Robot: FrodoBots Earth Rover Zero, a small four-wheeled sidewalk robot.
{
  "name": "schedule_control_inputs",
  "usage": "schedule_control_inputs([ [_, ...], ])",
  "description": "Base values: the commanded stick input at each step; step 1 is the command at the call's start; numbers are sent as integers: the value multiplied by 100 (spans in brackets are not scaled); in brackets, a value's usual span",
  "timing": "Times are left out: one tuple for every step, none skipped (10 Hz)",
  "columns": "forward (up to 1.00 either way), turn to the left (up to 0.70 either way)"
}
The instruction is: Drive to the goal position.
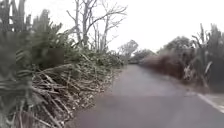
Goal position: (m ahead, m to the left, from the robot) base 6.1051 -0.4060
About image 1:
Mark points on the distant green trees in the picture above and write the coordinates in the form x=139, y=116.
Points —
x=133, y=50

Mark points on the bare trees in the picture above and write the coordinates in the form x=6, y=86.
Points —
x=85, y=23

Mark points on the grey asphalt path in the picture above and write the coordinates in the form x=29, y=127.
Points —
x=143, y=103

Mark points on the leaf-strewn verge with dead branches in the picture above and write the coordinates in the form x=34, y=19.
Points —
x=66, y=90

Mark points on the dark bushes and flax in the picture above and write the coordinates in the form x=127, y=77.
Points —
x=200, y=56

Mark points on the green flax bushes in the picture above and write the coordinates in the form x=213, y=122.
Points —
x=20, y=56

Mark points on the pale kerb strip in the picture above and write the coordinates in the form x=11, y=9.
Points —
x=214, y=100

